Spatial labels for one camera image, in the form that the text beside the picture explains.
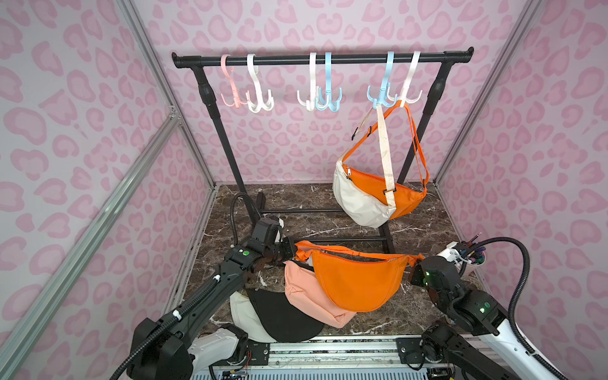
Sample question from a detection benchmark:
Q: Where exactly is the cream white sling bag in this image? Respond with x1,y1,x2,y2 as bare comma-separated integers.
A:
230,291,277,344

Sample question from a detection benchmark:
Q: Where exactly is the black clothes rack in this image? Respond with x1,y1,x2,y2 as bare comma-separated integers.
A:
171,47,475,253

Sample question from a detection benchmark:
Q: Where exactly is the pink pen cup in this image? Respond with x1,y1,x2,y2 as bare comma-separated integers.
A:
459,233,486,277

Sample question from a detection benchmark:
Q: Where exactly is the light blue hook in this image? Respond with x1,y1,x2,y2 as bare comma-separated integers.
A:
315,52,342,112
367,52,398,109

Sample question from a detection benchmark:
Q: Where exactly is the white orange sling bag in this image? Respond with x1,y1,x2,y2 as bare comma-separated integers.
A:
332,105,397,228

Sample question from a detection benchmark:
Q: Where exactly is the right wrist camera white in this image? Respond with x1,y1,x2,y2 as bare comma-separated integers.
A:
438,242,470,264

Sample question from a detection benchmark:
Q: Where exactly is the white hook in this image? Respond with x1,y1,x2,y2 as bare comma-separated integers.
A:
387,51,423,107
296,52,318,112
245,54,275,113

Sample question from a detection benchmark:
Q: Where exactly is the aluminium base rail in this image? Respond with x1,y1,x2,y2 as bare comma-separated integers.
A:
189,334,547,380

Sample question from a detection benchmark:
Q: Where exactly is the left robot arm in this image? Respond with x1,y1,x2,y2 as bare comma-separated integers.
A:
111,217,296,379

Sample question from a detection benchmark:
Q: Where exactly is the light blue hook right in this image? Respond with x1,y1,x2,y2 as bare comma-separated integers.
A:
367,52,398,109

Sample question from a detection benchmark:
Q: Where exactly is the pink multi-prong hook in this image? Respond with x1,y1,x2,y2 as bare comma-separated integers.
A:
220,54,248,109

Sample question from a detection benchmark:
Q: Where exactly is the orange bag thin strap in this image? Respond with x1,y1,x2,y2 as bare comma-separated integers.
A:
340,101,432,220

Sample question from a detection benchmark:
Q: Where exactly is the pink sling bag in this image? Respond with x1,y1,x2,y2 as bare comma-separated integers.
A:
284,261,356,329

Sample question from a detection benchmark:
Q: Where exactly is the light blue hook left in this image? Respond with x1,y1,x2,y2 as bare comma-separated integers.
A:
315,52,342,112

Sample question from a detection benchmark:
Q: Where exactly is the black sling bag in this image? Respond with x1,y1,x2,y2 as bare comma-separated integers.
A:
246,289,326,343

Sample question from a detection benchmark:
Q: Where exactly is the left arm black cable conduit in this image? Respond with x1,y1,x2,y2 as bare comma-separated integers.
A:
108,192,262,380

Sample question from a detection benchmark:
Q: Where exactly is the white hook rightmost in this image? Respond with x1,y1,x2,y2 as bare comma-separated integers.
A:
387,51,423,107

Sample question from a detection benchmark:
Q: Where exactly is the orange sling bag front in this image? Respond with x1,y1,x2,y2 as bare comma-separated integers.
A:
295,241,424,313

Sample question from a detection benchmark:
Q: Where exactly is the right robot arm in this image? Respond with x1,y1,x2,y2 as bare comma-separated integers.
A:
408,256,565,379

